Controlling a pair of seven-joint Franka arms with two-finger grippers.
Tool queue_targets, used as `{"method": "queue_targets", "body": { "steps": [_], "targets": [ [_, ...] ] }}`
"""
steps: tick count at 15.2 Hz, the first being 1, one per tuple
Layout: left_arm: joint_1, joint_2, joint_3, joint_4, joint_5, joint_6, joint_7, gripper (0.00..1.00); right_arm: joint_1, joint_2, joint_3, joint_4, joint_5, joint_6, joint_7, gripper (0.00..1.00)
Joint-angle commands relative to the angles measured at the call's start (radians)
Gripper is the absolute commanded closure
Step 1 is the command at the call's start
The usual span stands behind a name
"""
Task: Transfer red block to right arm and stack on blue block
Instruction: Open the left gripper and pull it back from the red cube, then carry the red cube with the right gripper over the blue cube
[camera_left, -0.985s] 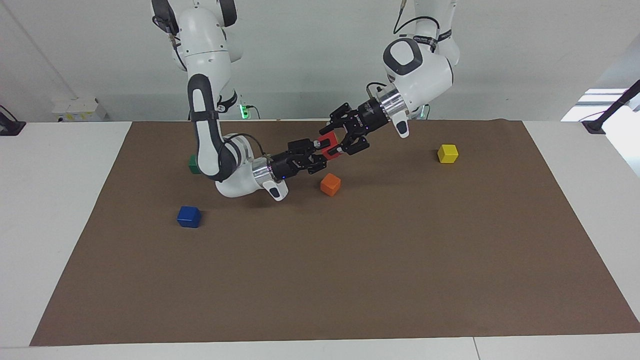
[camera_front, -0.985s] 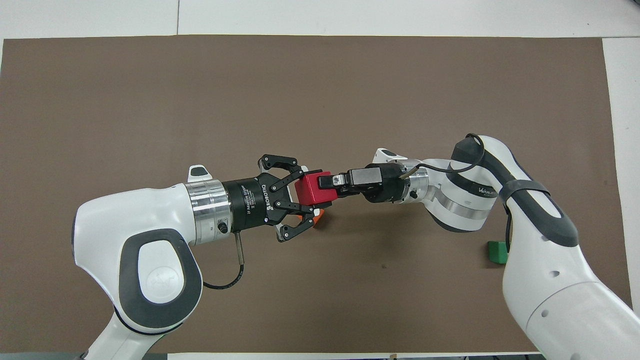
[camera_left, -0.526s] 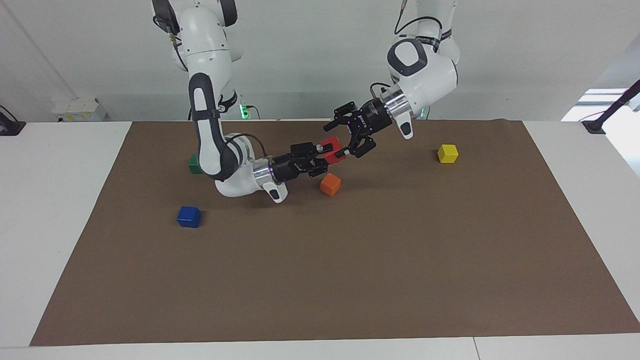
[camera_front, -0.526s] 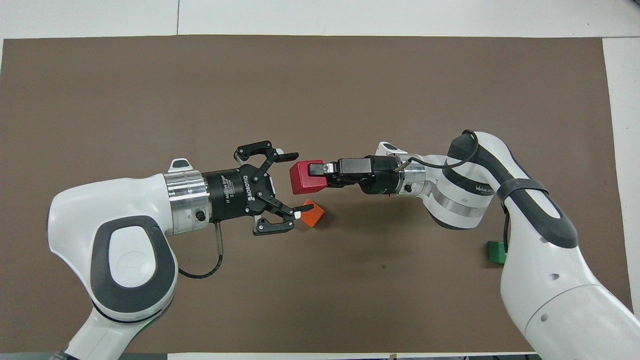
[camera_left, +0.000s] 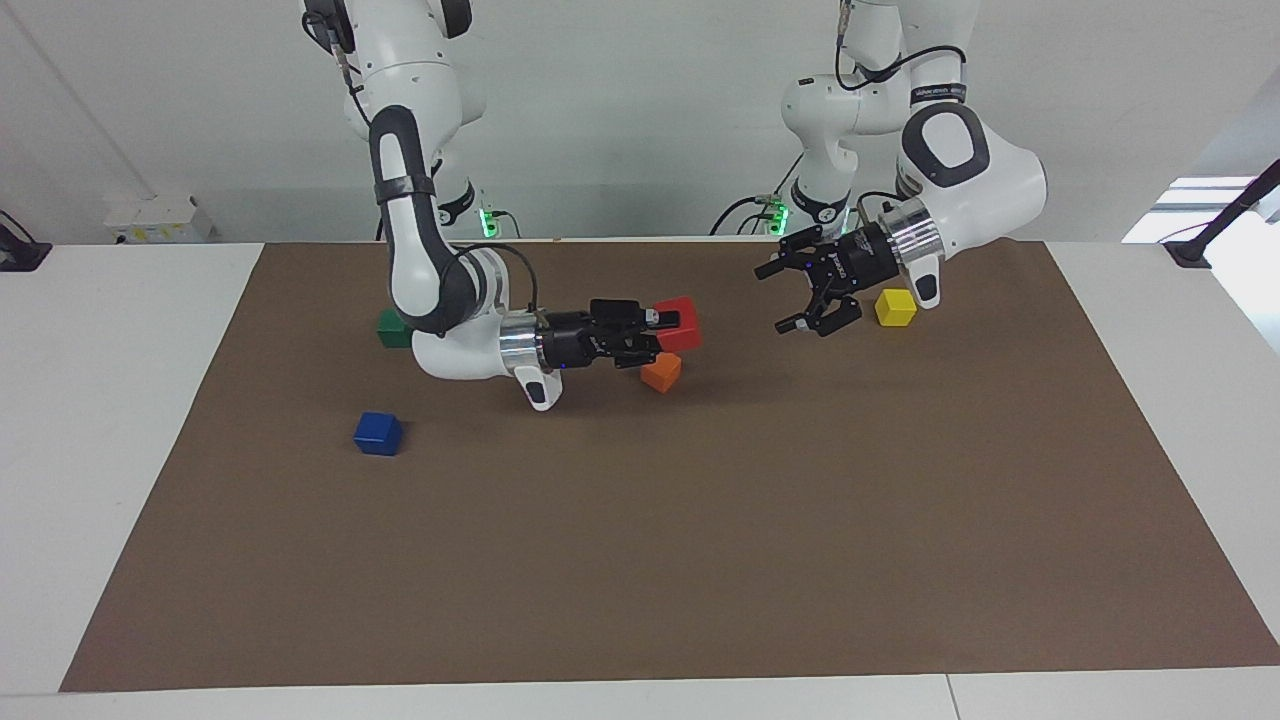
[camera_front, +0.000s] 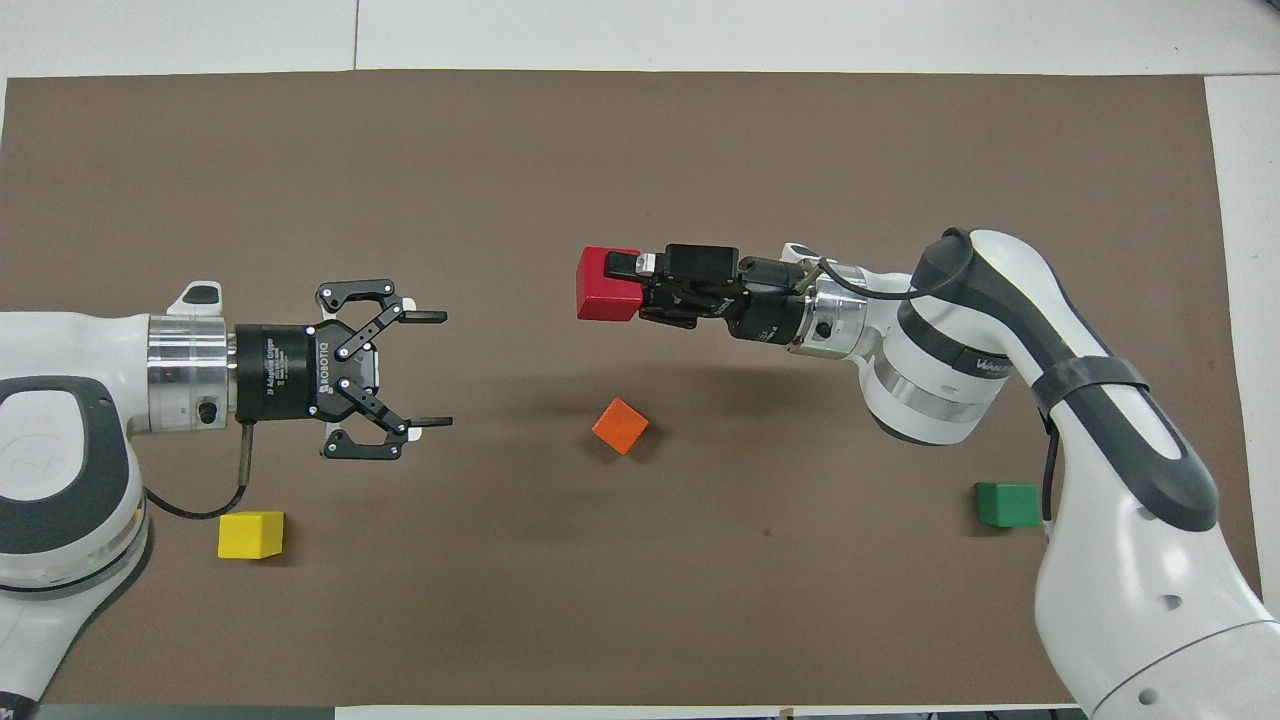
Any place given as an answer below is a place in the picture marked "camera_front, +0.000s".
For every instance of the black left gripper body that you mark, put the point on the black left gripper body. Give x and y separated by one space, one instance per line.
280 372

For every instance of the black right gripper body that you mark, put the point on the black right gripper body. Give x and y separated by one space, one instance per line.
770 300

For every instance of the red wooden block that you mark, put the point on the red wooden block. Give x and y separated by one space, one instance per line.
600 295

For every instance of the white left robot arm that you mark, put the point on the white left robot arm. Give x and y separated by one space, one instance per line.
60 350

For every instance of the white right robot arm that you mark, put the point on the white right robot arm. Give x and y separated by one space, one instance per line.
1130 600

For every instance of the orange wooden block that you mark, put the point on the orange wooden block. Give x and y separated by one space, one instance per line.
620 426

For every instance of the yellow wooden block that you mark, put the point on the yellow wooden block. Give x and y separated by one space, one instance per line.
250 535

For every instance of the green wooden block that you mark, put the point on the green wooden block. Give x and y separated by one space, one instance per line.
1005 505

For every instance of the brown table mat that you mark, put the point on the brown table mat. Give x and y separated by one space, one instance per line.
640 150

